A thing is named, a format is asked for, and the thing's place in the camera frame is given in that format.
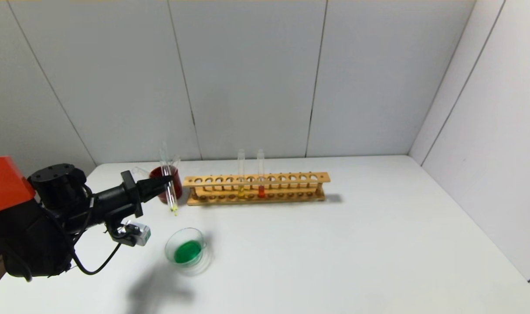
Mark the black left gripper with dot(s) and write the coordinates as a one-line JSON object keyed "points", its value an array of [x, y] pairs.
{"points": [[132, 193]]}

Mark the test tube with yellow pigment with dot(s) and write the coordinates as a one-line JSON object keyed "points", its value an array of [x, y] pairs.
{"points": [[241, 192], [173, 203]]}

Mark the test tube with blue pigment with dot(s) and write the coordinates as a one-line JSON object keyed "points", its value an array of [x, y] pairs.
{"points": [[176, 163]]}

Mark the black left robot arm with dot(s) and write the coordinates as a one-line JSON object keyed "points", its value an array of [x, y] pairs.
{"points": [[56, 187]]}

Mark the test tube with red pigment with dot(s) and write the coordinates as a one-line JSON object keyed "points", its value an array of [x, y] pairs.
{"points": [[261, 192]]}

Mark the wooden test tube rack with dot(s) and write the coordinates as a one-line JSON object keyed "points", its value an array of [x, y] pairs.
{"points": [[291, 178]]}

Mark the dark red plastic cup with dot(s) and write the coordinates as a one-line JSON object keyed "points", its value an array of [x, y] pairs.
{"points": [[178, 187]]}

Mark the clear glass beaker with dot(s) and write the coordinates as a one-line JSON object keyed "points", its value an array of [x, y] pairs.
{"points": [[188, 253]]}

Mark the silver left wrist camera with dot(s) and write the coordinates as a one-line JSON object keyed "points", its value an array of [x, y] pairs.
{"points": [[134, 235]]}

